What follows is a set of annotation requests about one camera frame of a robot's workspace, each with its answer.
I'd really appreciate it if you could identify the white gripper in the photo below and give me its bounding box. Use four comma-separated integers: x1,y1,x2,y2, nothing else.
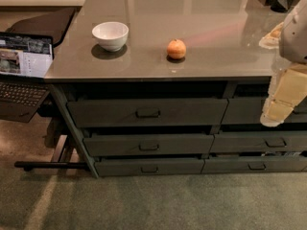
260,55,307,127

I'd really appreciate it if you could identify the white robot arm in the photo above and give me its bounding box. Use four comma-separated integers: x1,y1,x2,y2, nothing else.
260,0,307,127

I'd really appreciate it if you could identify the open black laptop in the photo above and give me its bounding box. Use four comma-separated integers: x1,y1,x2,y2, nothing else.
0,32,54,123

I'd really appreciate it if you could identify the glass jar with snacks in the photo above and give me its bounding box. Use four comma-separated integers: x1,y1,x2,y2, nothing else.
259,22,283,50

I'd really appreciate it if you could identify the orange round fruit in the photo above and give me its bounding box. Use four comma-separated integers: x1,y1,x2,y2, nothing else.
167,39,186,59

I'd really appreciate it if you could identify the white ceramic bowl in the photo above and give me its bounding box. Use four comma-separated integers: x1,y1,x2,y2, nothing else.
92,22,129,52

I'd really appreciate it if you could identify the black laptop stand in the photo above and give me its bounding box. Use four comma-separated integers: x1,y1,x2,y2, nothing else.
14,95,88,172

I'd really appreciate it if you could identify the dark chair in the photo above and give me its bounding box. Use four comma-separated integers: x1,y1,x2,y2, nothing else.
7,8,76,47

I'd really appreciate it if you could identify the grey drawer cabinet frame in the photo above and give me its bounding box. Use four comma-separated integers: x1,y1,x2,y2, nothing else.
53,80,307,176

